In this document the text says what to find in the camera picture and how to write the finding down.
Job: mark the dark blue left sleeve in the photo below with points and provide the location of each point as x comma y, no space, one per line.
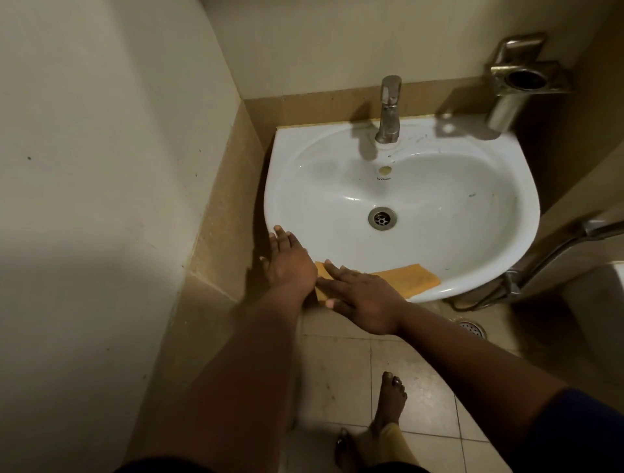
163,465

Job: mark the person's right forearm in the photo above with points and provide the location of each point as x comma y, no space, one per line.
482,375

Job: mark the person's right foot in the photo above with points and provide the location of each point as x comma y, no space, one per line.
390,402

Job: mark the dark blue sleeve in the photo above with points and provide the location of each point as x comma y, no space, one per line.
163,465
575,433

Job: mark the tan trouser leg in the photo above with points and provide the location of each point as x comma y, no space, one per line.
392,448

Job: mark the white ceramic wash basin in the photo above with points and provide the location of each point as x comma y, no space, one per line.
438,204

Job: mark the person's right middle finger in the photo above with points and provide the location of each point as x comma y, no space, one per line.
336,270

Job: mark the person's foot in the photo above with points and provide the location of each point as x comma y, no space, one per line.
347,451
390,402

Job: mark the person's left little finger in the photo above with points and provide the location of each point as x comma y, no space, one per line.
265,263

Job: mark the person's left forearm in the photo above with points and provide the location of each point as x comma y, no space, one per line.
234,385

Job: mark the person's left middle finger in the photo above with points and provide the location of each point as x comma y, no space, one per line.
290,242

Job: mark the chrome basin faucet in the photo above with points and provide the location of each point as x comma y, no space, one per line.
389,114

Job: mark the white toilet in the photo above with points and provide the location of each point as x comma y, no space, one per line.
602,316

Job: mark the metal basin drain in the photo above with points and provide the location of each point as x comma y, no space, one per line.
382,218

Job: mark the round metal floor drain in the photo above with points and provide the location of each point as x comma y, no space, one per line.
472,328

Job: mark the person's right hand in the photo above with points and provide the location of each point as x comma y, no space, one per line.
368,299

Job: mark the steel wall-mounted holder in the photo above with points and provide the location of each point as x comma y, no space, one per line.
516,80

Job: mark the person's left hand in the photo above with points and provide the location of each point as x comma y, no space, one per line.
290,268

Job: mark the dark blue right sleeve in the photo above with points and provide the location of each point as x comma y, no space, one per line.
575,433

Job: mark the person's right thumb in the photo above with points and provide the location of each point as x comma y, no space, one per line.
334,304

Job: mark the orange cleaning cloth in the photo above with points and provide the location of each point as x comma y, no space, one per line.
414,278

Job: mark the person's left foot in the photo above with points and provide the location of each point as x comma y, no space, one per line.
347,451

